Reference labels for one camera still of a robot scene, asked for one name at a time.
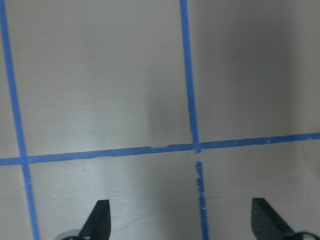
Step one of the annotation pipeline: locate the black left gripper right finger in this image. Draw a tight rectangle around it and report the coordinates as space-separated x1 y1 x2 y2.
251 198 300 240

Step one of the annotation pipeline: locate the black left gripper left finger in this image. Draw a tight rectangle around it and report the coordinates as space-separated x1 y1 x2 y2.
77 199 111 240

